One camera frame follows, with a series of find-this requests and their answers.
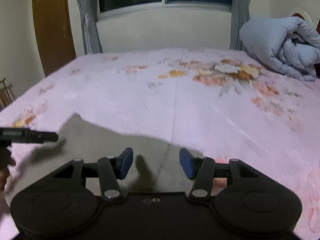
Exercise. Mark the light blue rolled duvet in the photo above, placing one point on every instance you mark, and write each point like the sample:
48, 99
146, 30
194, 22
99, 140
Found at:
289, 46

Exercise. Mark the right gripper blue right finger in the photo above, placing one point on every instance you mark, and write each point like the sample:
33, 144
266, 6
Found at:
191, 165

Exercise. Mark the wooden chair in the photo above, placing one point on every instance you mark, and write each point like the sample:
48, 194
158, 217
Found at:
6, 94

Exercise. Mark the brown wooden door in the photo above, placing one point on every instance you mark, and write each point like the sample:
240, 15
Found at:
53, 34

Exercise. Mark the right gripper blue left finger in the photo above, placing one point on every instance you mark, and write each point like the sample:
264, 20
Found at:
120, 165

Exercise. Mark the grey-green pants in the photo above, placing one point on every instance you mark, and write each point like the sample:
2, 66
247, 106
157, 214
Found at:
156, 166

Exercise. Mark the pink floral bed sheet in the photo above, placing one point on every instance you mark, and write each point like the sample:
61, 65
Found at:
220, 104

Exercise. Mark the grey curtain near headboard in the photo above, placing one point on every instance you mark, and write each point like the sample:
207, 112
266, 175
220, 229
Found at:
240, 15

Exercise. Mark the grey curtain near door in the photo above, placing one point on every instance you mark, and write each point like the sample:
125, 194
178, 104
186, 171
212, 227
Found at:
88, 20

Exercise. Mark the left hand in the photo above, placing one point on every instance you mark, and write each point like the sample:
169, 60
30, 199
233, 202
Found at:
3, 172

